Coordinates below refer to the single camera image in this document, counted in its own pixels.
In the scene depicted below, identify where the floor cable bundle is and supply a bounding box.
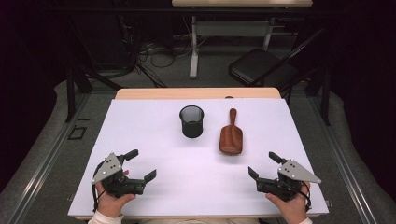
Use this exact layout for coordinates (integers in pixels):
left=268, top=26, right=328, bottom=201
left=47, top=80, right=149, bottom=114
left=136, top=36, right=208, bottom=70

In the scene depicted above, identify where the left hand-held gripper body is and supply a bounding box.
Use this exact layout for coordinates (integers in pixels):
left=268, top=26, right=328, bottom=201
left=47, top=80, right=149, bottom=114
left=91, top=151, right=148, bottom=199

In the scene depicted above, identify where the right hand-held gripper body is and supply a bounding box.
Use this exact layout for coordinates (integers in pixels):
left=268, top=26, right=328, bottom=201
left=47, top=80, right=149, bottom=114
left=255, top=159, right=322, bottom=203

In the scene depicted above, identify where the person's left hand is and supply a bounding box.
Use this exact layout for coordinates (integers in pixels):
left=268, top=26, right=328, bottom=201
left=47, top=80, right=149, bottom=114
left=94, top=169, right=137, bottom=218

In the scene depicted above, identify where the person's right hand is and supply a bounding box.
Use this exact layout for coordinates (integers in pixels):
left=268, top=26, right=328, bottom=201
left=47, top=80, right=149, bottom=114
left=265, top=181, right=312, bottom=224

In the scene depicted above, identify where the desk with white legs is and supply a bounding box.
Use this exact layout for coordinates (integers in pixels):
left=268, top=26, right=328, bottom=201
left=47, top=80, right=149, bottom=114
left=171, top=0, right=314, bottom=79

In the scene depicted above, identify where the black metal stand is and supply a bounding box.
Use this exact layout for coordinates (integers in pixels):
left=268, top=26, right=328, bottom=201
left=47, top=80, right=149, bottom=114
left=279, top=60, right=332, bottom=127
left=64, top=18, right=125, bottom=123

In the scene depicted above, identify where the brown wooden hairbrush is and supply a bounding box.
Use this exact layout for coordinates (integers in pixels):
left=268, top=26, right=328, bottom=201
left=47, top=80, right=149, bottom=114
left=219, top=107, right=244, bottom=156

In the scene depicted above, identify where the black mesh pen cup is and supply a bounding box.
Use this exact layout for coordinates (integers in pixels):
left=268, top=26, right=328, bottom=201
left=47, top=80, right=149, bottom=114
left=178, top=105, right=205, bottom=139

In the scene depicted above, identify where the black folding chair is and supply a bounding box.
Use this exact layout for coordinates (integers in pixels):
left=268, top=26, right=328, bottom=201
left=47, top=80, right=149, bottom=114
left=228, top=27, right=328, bottom=89

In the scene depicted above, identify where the light wooden table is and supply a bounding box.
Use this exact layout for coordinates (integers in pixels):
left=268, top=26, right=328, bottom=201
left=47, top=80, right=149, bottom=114
left=74, top=87, right=321, bottom=221

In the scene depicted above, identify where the metal floor rail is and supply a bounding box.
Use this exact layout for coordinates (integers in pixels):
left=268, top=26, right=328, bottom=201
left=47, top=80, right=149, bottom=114
left=306, top=96, right=379, bottom=224
left=6, top=92, right=92, bottom=224

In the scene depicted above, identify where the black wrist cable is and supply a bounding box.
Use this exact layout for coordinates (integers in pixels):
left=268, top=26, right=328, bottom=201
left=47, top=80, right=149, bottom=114
left=298, top=181, right=313, bottom=210
left=91, top=183, right=107, bottom=213

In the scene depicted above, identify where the white board sheet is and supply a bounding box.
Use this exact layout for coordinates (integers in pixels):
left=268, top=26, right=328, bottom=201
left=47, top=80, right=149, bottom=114
left=67, top=98, right=330, bottom=217

